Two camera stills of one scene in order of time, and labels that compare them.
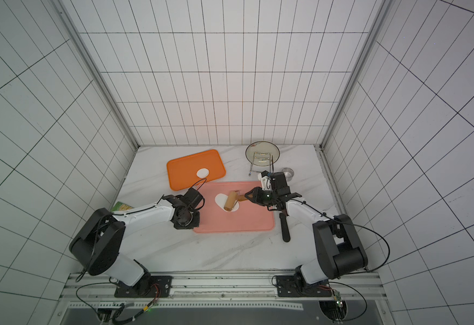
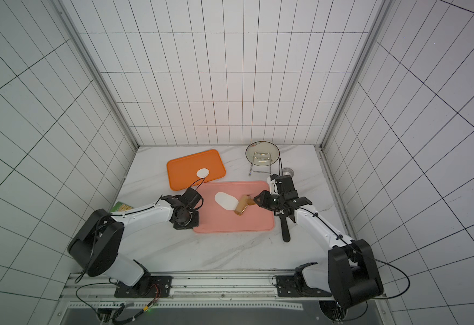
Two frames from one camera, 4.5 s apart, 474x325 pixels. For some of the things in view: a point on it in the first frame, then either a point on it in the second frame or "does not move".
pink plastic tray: (248, 217) does not move
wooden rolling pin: (231, 200) → (245, 200)
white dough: (221, 200) does not move
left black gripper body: (189, 221) does not move
